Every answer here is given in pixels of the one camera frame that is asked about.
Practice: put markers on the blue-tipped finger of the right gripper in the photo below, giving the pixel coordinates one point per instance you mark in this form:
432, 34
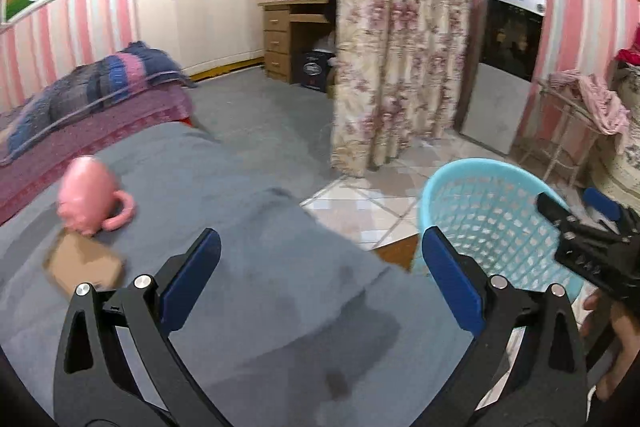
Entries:
609, 213

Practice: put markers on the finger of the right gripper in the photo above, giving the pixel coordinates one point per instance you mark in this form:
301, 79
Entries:
555, 213

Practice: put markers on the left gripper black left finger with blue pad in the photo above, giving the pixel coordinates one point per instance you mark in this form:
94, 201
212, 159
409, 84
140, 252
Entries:
116, 365

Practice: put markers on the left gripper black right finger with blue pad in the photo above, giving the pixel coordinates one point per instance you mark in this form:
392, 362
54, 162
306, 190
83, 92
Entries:
525, 365

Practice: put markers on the person's hand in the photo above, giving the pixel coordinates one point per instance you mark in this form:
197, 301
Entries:
625, 326

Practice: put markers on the beige patterned bedding pile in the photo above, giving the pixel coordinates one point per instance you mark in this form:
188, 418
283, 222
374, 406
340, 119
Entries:
614, 163

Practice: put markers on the metal rack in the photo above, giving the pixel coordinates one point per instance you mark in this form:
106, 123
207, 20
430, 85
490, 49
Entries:
561, 134

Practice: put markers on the light blue plastic basket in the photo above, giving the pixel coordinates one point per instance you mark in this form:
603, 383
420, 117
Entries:
487, 210

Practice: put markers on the pink cloth on rack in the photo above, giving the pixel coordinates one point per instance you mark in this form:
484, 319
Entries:
606, 110

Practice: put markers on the brown phone case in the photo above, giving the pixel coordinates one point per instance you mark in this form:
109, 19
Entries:
74, 259

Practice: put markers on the red clothes pile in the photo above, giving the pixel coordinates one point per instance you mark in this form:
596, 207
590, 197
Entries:
629, 56

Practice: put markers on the pink piggy bank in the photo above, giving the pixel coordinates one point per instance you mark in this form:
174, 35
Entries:
90, 198

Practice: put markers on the grey bed sheet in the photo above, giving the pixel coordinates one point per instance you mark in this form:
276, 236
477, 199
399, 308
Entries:
297, 326

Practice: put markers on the black and silver refrigerator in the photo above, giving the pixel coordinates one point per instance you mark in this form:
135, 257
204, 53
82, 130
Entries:
508, 54

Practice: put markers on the bed with purple cover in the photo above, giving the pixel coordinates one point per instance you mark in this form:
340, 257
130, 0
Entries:
30, 174

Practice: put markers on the floral beige curtain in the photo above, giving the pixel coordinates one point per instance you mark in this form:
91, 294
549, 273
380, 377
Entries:
398, 76

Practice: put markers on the black box under desk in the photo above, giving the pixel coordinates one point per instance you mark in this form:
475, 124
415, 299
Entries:
312, 68

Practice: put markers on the striped colourful blanket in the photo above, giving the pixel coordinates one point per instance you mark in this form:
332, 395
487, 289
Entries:
88, 90

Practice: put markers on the wooden desk with drawers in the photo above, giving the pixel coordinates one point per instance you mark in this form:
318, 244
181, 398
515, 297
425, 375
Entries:
291, 28

